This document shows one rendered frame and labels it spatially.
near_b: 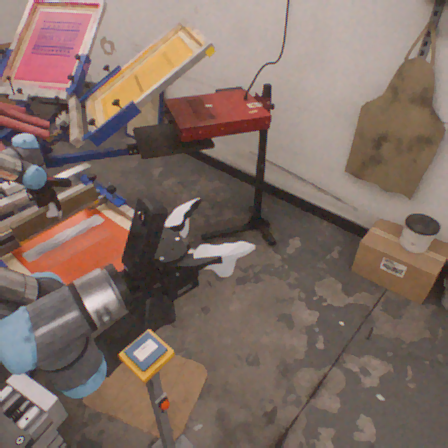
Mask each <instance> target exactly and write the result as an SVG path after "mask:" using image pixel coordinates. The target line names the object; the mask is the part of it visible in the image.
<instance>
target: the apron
mask: <svg viewBox="0 0 448 448"><path fill-rule="evenodd" d="M433 21H434V20H433ZM433 21H432V22H431V23H430V22H429V23H428V24H427V26H425V27H424V29H423V30H422V31H421V33H420V34H419V36H418V37H417V38H416V40H415V41H414V43H413V44H412V46H411V47H410V49H409V50H408V52H407V54H406V56H405V58H404V60H405V61H404V62H403V63H402V64H401V65H400V66H399V69H398V70H397V72H396V74H395V75H394V77H393V79H392V80H391V82H390V84H389V86H388V88H387V89H385V91H384V93H383V94H382V95H380V96H379V97H377V98H376V99H373V100H371V101H369V102H367V101H366V103H365V104H364V105H362V106H361V109H360V113H359V118H358V122H357V126H356V130H355V135H354V139H353V143H352V146H351V150H350V154H349V158H348V161H347V165H346V169H345V172H347V173H350V174H352V175H353V176H355V177H356V178H358V179H361V180H365V181H368V182H372V183H375V184H377V185H378V186H380V187H381V188H382V189H383V190H385V191H386V192H390V193H399V194H402V195H404V196H405V197H406V198H408V199H409V200H411V198H412V196H413V194H414V192H415V190H416V188H417V186H418V184H419V182H420V180H421V179H422V177H423V175H424V173H425V171H426V169H427V168H428V166H430V164H431V163H432V161H433V159H434V157H435V155H436V152H437V150H438V148H439V145H440V143H441V141H442V139H443V137H444V135H445V132H446V129H445V127H444V122H442V121H441V119H440V118H439V116H438V115H437V114H436V112H435V109H434V107H433V105H432V104H433V94H434V71H433V67H432V65H434V60H435V41H436V30H435V23H433ZM432 23H433V24H432ZM430 27H431V32H430V36H431V60H430V63H429V62H428V61H426V60H425V59H423V58H421V57H414V58H410V59H408V58H409V56H410V54H411V52H412V51H413V49H414V48H415V46H416V45H417V43H418V42H419V40H420V39H421V38H422V36H423V35H424V34H425V32H426V31H427V29H429V28H430Z"/></svg>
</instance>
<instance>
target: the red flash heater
mask: <svg viewBox="0 0 448 448"><path fill-rule="evenodd" d="M245 93H246V91H245V90H238V91H230V92H221V93H214V94H206V95H198V96H190V97H181V98H173V99H165V100H164V106H165V108H166V111H167V108H168V110H169V113H168V114H167V115H168V117H169V119H170V121H174V122H175V123H176V127H175V125H173V124H172V125H173V127H174V129H175V131H176V133H177V135H178V137H179V139H180V140H181V142H184V143H185V142H192V141H198V140H205V139H211V138H218V137H224V136H230V135H237V134H243V133H250V132H256V131H263V130H269V129H270V124H271V119H272V116H271V115H270V114H269V109H270V107H269V105H268V104H267V103H266V102H265V101H264V100H263V99H262V98H260V96H259V95H258V94H257V93H255V96H254V97H252V96H251V95H249V94H247V101H244V95H245ZM206 105H212V106H213V107H212V108H206V107H205V106H206Z"/></svg>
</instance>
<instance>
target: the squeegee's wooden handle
mask: <svg viewBox="0 0 448 448"><path fill-rule="evenodd" d="M96 200H98V196H97V193H96V190H95V187H94V185H92V184H91V183H90V184H88V185H86V186H84V187H83V188H81V189H79V190H77V191H75V192H73V193H71V194H69V195H67V196H66V197H64V198H62V199H60V200H59V202H60V205H61V209H62V210H61V211H62V216H61V218H62V217H64V216H66V215H68V214H69V213H71V212H73V211H75V210H76V209H78V208H80V207H82V206H84V205H85V204H87V203H89V202H91V201H93V202H94V201H96ZM48 211H49V206H47V207H45V208H43V209H41V210H39V211H37V212H35V213H33V214H32V215H30V216H28V217H26V218H24V219H22V220H20V221H18V222H16V223H15V224H13V225H11V226H10V228H11V230H12V232H13V233H14V235H15V237H16V239H17V240H18V241H19V242H20V243H22V242H23V241H25V240H27V239H28V238H27V237H28V236H30V235H32V234H34V233H35V232H37V231H39V230H41V229H43V228H44V227H46V226H48V225H50V224H51V223H53V222H55V221H57V220H59V219H58V216H55V217H51V218H47V217H46V214H47V212H48Z"/></svg>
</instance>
